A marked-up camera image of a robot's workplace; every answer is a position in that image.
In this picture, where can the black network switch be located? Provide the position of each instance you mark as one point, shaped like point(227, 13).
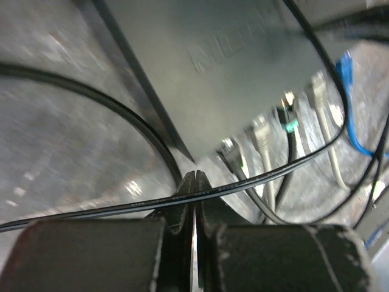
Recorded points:
point(211, 66)

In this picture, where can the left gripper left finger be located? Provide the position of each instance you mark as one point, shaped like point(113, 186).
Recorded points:
point(148, 254)

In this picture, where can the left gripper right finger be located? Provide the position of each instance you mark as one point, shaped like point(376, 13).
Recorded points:
point(235, 255)

